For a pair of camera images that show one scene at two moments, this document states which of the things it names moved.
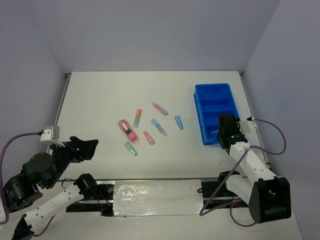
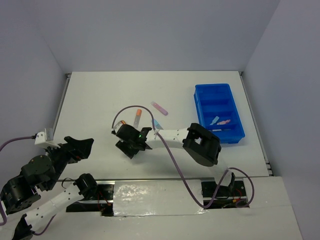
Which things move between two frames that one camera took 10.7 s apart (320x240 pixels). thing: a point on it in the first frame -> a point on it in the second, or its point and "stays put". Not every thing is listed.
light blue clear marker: [159, 127] stays put
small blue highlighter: [179, 121] -> [215, 120]
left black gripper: [87, 150] stays put
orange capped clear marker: [137, 118] stays put
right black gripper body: [238, 131] -> [128, 147]
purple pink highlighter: [159, 108] stays put
